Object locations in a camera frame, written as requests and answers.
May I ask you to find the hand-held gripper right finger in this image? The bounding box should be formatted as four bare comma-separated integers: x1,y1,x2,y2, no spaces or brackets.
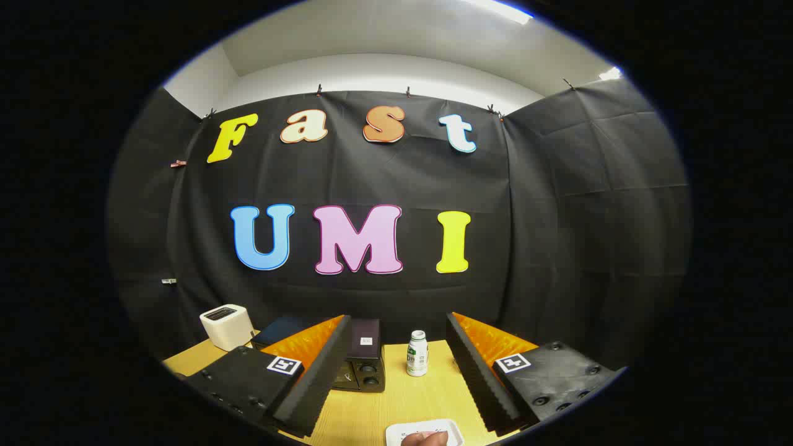
446,312,626,437

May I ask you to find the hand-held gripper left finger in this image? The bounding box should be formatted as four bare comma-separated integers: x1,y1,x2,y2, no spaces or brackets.
185,315,353,438

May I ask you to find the black toaster oven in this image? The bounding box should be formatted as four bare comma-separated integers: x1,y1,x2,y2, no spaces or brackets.
251,316,386,393

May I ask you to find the white square plate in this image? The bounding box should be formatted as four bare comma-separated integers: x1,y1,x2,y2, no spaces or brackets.
385,419,464,446

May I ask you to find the white slot toaster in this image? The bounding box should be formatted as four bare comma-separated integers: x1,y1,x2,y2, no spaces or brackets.
199,304,255,352

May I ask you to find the white bottle with green label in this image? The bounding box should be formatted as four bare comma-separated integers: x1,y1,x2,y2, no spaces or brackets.
406,330,429,377

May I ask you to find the black backdrop cloth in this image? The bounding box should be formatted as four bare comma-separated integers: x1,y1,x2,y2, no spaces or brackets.
107,77,693,372

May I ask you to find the long ceiling light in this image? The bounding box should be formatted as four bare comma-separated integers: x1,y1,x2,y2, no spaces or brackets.
462,0,535,25

